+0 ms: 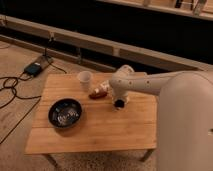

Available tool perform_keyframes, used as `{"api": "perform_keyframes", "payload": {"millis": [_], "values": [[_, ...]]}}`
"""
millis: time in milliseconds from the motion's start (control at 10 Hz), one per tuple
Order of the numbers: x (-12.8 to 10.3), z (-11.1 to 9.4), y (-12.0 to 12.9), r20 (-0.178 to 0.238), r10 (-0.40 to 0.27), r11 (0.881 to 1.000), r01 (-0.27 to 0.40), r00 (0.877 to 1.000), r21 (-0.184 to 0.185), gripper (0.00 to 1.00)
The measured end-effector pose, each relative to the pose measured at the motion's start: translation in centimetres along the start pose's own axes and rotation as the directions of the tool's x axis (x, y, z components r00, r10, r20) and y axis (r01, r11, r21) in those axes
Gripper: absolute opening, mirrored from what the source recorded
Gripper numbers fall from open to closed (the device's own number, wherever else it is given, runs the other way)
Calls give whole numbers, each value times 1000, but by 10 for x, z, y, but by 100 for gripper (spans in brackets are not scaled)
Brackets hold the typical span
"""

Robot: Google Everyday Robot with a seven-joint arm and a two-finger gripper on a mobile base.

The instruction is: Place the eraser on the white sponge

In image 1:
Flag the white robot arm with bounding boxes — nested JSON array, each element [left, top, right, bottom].
[[109, 65, 213, 171]]

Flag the brown eraser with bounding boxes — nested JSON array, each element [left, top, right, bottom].
[[89, 92, 108, 99]]

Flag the wooden table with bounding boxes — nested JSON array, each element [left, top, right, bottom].
[[25, 74, 157, 156]]

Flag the clear plastic cup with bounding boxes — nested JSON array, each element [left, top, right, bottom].
[[77, 71, 92, 91]]

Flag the black round bowl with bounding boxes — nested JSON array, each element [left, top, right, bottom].
[[48, 98, 82, 129]]

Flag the black power adapter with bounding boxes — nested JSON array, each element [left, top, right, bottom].
[[24, 63, 42, 76]]

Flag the metal frame rail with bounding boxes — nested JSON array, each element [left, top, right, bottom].
[[0, 14, 213, 71]]

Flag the black floor cable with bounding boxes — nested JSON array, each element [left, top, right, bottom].
[[0, 53, 68, 145]]

